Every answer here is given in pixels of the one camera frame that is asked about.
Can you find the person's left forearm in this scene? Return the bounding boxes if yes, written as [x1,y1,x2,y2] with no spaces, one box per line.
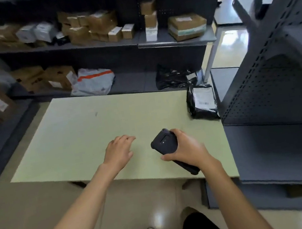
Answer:
[15,163,123,229]

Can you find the crumpled black plastic bag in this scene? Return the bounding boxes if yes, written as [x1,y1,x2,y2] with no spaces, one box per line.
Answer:
[154,58,206,93]

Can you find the grey parcel bag orange stripe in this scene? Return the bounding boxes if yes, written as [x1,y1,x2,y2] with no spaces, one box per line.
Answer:
[67,64,117,100]

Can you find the taped cardboard box green band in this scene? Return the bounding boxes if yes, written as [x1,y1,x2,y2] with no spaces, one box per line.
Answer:
[166,11,210,43]

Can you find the small white box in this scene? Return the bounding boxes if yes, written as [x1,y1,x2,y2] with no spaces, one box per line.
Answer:
[144,24,161,43]

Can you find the person's left hand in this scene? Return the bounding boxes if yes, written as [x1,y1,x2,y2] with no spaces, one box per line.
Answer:
[99,133,141,176]

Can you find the brown cardboard box white sticker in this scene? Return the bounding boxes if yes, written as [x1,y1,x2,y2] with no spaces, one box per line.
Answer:
[0,22,23,45]

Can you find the dark grey perforated shelving unit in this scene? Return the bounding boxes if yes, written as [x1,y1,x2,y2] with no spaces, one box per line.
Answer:
[180,0,302,220]

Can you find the light grey metal post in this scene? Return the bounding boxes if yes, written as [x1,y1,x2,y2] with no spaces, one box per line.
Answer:
[196,22,227,84]

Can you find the brown cardboard box white label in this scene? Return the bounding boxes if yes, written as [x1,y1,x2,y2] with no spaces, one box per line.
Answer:
[42,63,80,95]

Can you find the dark grey long shelving unit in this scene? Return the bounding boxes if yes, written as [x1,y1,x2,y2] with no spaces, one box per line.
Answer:
[0,0,251,114]

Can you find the brown cardboard box black print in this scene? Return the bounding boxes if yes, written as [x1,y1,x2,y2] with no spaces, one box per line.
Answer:
[10,65,48,95]

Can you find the person's black shorts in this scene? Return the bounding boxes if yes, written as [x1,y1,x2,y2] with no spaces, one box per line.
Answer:
[126,202,225,229]

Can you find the person's right forearm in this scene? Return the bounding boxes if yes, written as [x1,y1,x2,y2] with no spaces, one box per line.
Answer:
[199,151,277,229]

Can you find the person's right hand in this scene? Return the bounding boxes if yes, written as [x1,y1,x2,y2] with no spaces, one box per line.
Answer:
[157,124,215,174]

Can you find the pile of small cardboard boxes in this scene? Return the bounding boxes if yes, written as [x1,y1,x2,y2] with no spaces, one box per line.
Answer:
[56,1,137,50]

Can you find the black handheld scanner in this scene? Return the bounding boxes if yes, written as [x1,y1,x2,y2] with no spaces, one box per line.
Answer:
[149,124,202,181]

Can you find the black parcel bag white label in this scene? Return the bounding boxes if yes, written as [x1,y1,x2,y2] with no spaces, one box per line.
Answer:
[184,82,221,124]

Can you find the small brown cardboard box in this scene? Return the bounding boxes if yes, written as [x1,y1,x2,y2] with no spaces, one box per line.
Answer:
[139,0,158,16]
[143,11,159,28]

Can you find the white grey carton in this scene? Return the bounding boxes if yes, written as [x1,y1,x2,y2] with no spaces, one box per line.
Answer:
[33,20,59,45]
[14,22,41,45]

